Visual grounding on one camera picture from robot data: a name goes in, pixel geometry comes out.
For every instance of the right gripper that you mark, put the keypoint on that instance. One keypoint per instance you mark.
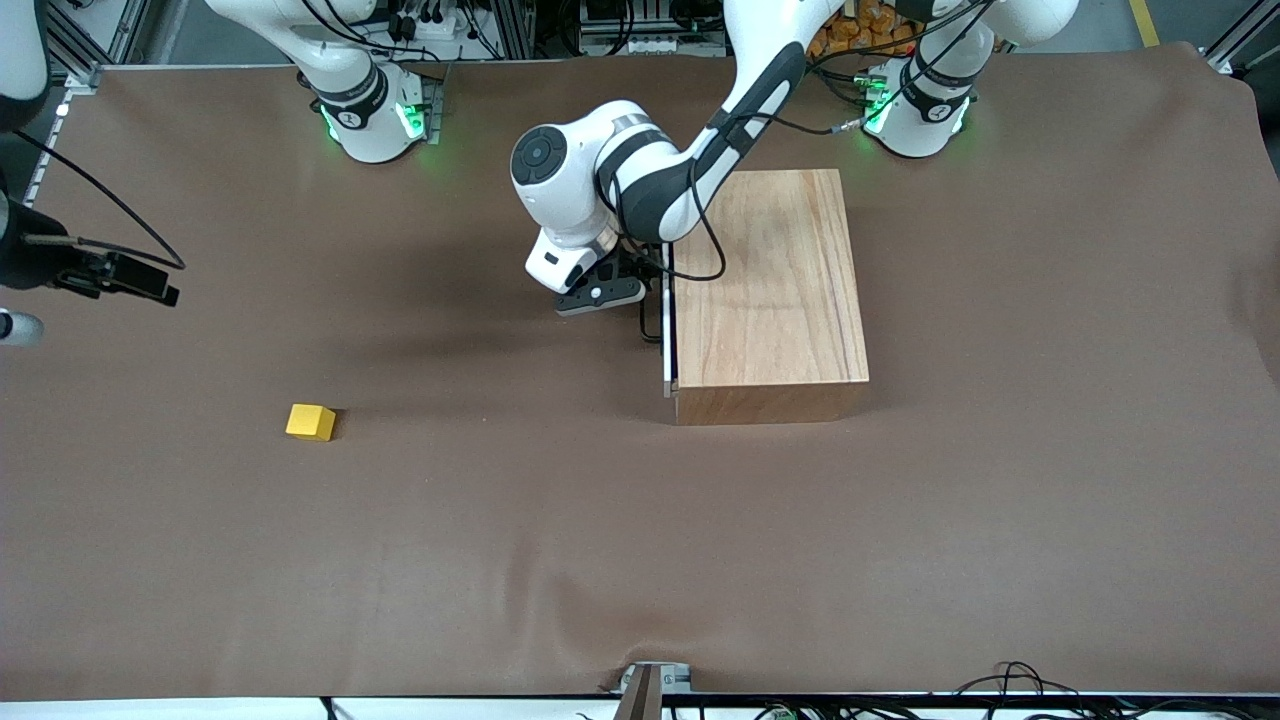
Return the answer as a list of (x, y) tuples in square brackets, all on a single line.
[(30, 262)]

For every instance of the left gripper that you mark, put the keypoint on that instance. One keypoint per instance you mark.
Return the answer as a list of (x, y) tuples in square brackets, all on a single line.
[(627, 264)]

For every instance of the yellow block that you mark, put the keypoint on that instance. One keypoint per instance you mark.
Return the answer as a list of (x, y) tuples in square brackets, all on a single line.
[(309, 421)]

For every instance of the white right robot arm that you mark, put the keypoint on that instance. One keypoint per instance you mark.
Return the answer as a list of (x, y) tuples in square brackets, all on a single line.
[(370, 128)]

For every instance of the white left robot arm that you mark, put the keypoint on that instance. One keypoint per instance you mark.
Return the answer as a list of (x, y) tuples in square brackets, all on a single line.
[(565, 195)]

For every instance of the wooden cabinet box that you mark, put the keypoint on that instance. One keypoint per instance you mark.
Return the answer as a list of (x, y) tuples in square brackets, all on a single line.
[(770, 290)]

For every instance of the white power strip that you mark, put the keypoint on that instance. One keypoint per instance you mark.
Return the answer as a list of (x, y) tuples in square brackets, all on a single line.
[(645, 45)]

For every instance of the metal base mounting plate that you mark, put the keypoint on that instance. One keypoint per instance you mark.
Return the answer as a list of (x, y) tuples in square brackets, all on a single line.
[(436, 100)]

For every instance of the pile of orange objects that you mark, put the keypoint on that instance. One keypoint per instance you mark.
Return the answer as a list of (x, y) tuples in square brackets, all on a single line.
[(870, 22)]

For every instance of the brown table cover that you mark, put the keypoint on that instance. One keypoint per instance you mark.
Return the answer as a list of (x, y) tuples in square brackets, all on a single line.
[(500, 560)]

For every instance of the yellow floor tape strip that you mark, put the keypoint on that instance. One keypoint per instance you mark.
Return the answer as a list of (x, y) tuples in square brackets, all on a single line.
[(1145, 22)]

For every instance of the aluminium frame profile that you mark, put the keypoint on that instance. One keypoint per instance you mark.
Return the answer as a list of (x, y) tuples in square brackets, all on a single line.
[(70, 50), (1240, 35)]

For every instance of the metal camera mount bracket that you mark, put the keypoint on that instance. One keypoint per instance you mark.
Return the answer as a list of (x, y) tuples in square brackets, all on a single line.
[(652, 685)]

